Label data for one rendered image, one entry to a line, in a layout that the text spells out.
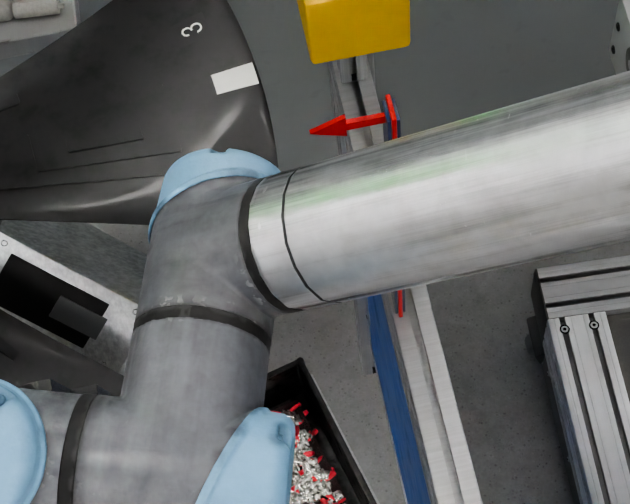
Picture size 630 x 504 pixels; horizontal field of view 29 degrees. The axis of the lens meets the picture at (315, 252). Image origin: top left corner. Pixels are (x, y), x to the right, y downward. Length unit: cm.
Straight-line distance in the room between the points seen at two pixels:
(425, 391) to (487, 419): 92
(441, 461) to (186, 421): 56
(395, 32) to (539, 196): 67
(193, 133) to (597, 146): 43
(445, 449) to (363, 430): 92
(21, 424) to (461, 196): 23
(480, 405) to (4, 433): 156
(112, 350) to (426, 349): 31
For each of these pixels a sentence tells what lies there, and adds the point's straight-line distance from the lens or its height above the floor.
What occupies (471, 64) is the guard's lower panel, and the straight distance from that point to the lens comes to 211.
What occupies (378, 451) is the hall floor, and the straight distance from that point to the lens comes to 207.
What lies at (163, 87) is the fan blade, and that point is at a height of 122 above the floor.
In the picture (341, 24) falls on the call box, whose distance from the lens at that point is 118.
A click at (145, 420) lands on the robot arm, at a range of 62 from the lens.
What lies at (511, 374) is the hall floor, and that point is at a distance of 213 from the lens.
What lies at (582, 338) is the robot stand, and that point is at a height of 23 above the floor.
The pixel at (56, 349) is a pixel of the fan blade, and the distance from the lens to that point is 104.
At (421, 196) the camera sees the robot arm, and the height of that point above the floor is 145.
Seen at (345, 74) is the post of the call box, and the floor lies 88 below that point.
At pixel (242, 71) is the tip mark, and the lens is 92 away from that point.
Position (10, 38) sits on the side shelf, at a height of 86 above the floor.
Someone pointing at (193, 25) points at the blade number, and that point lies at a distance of 94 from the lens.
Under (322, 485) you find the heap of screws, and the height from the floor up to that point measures 83.
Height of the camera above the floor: 194
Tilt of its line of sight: 60 degrees down
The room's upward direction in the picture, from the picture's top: 9 degrees counter-clockwise
